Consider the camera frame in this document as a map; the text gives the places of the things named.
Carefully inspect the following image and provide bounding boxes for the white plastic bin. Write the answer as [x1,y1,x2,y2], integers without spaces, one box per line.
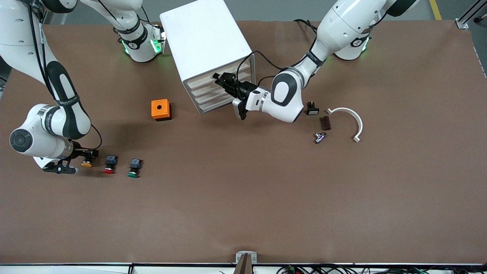
[186,58,251,89]

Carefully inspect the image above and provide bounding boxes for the white cabinet drawer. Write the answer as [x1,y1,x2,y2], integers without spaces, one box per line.
[198,84,254,112]
[194,76,253,105]
[190,68,252,97]

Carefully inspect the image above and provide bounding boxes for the red mushroom push button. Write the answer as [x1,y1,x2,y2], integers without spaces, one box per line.
[103,155,119,175]

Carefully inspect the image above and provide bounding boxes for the green mushroom push button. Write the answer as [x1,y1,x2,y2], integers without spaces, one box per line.
[127,159,143,178]

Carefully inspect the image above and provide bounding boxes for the white drawer cabinet housing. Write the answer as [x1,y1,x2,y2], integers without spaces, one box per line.
[160,0,256,115]

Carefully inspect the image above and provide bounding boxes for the orange push button box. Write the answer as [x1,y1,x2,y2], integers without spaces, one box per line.
[151,99,172,121]

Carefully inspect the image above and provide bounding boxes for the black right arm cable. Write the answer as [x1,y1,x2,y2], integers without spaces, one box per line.
[29,0,103,151]

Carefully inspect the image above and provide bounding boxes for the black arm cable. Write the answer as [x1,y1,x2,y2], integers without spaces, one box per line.
[29,0,103,151]
[236,51,305,86]

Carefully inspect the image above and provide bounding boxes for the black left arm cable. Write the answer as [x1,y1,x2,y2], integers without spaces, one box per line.
[236,51,305,86]

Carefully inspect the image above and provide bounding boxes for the white table edge rail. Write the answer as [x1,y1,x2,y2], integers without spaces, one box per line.
[0,263,487,274]

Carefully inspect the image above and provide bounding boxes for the white half-ring pipe clamp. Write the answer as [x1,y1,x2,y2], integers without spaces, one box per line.
[326,107,363,143]

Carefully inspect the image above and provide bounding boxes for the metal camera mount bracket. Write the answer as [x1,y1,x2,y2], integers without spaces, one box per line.
[233,251,258,274]

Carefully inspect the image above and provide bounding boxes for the tangled cable bundle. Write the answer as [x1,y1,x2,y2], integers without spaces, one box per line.
[276,264,487,274]

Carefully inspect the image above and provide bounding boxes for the aluminium frame post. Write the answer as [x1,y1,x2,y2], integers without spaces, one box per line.
[456,0,487,29]

